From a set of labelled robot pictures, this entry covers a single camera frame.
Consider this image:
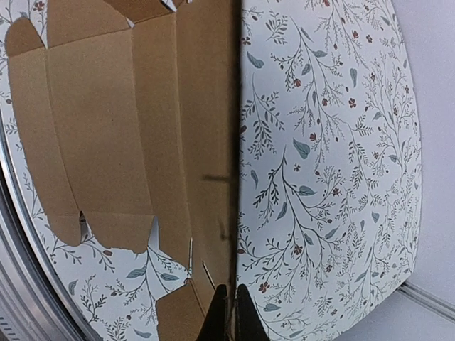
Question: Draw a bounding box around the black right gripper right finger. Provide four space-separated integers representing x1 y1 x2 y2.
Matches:
235 284 269 341

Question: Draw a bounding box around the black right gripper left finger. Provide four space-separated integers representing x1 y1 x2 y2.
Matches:
196 284 228 341

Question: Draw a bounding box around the brown cardboard box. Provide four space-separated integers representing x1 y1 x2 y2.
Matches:
1 1 241 340

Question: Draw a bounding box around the floral patterned table mat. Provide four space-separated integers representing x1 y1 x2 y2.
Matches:
1 1 422 340

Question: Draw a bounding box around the aluminium front rail frame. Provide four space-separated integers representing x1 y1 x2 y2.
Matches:
1 134 101 340

